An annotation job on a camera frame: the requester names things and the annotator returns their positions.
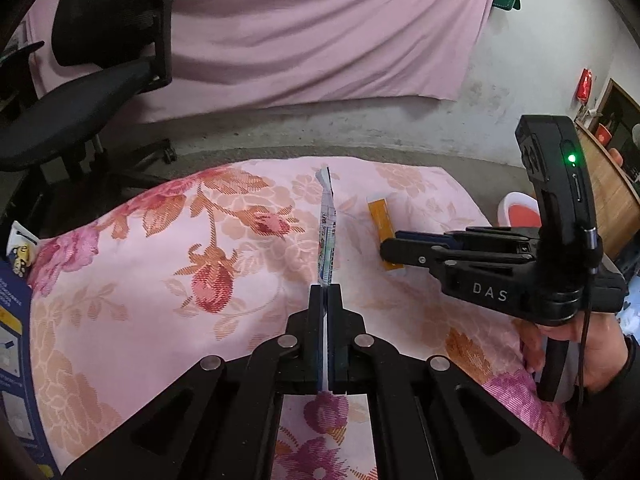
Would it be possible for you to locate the person's right forearm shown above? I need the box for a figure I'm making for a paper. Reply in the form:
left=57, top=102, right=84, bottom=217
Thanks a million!
left=565, top=335, right=640, bottom=480

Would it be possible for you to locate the wooden table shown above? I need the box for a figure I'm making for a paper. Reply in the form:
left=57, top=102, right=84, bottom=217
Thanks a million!
left=575, top=119, right=640, bottom=251

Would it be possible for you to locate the dark framed door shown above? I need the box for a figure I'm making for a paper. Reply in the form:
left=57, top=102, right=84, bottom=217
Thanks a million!
left=595, top=78, right=640, bottom=156

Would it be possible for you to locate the blue cardboard box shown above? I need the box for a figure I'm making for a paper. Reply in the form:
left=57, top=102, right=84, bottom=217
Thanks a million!
left=0, top=255, right=56, bottom=471

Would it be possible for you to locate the small orange box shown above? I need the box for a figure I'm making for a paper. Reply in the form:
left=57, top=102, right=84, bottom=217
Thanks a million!
left=367, top=199, right=406, bottom=272

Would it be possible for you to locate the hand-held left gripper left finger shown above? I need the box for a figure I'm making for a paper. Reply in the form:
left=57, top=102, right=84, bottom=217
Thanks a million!
left=62, top=284, right=327, bottom=480

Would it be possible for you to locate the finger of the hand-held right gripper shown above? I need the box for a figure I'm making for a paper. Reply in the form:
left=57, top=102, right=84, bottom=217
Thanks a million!
left=380, top=238, right=540, bottom=274
left=395, top=226, right=540, bottom=247

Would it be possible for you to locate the yellow cartoon card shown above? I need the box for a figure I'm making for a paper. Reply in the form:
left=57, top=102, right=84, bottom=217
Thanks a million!
left=7, top=222, right=41, bottom=281

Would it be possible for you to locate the orange white plastic stool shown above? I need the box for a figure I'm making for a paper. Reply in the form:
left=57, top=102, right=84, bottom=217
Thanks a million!
left=499, top=191, right=543, bottom=233

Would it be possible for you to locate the white medicine sachet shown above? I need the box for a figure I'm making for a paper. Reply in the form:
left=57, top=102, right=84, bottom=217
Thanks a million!
left=315, top=166, right=338, bottom=393

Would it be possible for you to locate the person's right hand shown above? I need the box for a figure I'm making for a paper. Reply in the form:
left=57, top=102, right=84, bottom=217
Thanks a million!
left=519, top=312, right=636, bottom=395

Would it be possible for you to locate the pink hanging sheet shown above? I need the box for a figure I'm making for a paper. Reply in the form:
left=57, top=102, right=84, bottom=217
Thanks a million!
left=25, top=0, right=506, bottom=123

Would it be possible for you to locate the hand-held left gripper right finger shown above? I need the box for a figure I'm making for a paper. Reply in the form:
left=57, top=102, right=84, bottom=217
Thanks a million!
left=328, top=284, right=585, bottom=480

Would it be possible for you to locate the pink floral blanket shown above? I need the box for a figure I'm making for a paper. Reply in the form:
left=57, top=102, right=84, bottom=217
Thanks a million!
left=27, top=157, right=571, bottom=480

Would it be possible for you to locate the black office chair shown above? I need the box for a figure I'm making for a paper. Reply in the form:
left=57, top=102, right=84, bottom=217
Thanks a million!
left=0, top=0, right=190, bottom=196

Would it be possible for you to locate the black cable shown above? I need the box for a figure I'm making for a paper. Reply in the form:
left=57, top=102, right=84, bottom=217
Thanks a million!
left=560, top=230, right=601, bottom=456

